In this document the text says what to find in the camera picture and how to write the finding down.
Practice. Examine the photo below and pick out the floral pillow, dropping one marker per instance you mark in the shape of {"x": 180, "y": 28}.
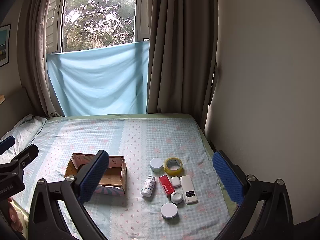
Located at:
{"x": 27, "y": 127}

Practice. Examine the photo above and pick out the green jar with white lid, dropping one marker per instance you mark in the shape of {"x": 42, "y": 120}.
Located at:
{"x": 156, "y": 163}

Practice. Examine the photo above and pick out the white earbuds case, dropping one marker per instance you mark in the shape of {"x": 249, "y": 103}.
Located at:
{"x": 175, "y": 182}

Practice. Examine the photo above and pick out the large white round jar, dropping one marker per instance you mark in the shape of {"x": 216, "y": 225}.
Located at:
{"x": 169, "y": 210}

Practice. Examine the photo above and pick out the bed with checked floral sheet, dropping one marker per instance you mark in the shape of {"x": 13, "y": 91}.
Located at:
{"x": 125, "y": 137}

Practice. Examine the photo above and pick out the cardboard box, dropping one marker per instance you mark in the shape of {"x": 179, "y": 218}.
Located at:
{"x": 117, "y": 165}

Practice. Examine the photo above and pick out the window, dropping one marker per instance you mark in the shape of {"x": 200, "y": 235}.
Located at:
{"x": 100, "y": 17}

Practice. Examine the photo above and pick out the beige curtain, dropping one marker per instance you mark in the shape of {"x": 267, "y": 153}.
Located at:
{"x": 37, "y": 55}
{"x": 180, "y": 55}

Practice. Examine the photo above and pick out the yellow tape roll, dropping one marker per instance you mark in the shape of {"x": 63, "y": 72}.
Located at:
{"x": 168, "y": 170}

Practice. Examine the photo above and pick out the person's left hand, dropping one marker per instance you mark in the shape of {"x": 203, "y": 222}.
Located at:
{"x": 15, "y": 215}

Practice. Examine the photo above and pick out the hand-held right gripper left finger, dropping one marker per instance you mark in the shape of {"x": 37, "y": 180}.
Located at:
{"x": 93, "y": 177}

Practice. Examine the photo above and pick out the white pill bottle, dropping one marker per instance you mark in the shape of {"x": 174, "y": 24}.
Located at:
{"x": 148, "y": 186}

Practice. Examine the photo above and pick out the light blue hanging cloth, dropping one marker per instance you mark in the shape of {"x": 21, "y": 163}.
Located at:
{"x": 100, "y": 80}

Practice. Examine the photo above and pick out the framed wall picture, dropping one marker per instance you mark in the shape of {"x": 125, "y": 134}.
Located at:
{"x": 4, "y": 45}

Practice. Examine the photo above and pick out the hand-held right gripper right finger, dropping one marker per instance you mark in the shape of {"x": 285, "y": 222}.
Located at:
{"x": 227, "y": 177}

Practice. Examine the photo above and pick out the red carton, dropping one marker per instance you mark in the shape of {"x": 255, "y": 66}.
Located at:
{"x": 166, "y": 186}

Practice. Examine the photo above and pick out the small white jar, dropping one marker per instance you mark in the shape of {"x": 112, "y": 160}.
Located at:
{"x": 177, "y": 197}

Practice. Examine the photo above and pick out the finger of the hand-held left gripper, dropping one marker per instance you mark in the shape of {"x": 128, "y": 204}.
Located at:
{"x": 25, "y": 157}
{"x": 6, "y": 143}

